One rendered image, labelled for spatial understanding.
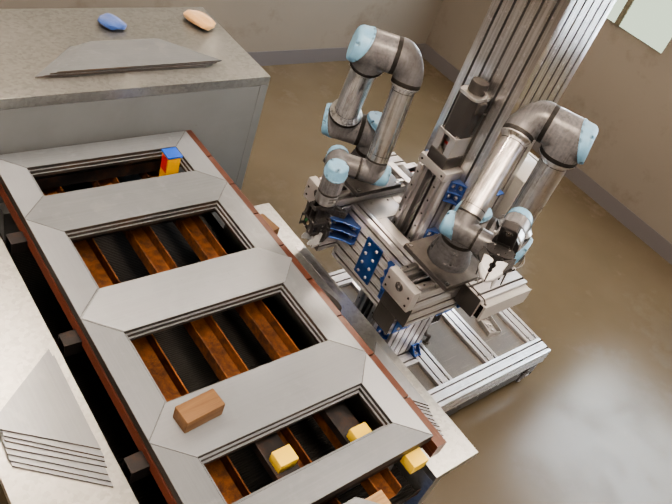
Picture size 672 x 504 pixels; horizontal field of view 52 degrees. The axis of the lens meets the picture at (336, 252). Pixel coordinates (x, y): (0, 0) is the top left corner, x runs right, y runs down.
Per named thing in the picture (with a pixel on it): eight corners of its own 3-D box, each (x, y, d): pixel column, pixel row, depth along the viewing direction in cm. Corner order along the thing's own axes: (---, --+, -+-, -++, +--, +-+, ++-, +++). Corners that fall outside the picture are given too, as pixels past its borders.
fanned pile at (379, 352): (417, 450, 219) (422, 443, 216) (346, 359, 238) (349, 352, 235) (444, 435, 226) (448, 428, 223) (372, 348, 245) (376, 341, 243)
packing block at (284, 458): (277, 474, 187) (281, 466, 185) (268, 459, 190) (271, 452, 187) (295, 465, 191) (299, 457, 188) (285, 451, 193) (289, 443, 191)
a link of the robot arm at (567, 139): (480, 236, 234) (560, 98, 199) (520, 258, 231) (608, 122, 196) (470, 253, 224) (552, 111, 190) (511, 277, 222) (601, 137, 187)
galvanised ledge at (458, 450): (433, 482, 215) (436, 477, 213) (226, 217, 278) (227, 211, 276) (474, 457, 227) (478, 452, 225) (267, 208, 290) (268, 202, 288)
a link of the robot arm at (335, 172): (351, 160, 223) (349, 174, 216) (341, 186, 230) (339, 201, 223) (328, 153, 222) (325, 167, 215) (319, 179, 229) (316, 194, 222)
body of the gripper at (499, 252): (501, 287, 175) (513, 263, 184) (512, 261, 170) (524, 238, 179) (473, 274, 177) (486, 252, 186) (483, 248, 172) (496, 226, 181)
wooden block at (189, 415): (184, 434, 179) (187, 423, 176) (172, 417, 182) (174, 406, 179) (222, 414, 187) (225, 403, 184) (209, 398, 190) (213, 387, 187)
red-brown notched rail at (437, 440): (430, 458, 207) (437, 447, 203) (180, 143, 286) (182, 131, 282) (439, 452, 210) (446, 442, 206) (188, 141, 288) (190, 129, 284)
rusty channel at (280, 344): (376, 507, 200) (382, 498, 197) (131, 164, 281) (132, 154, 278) (396, 495, 205) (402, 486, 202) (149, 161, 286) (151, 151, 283)
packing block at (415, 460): (410, 474, 200) (414, 467, 197) (399, 461, 202) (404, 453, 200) (424, 466, 203) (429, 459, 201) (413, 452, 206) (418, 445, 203)
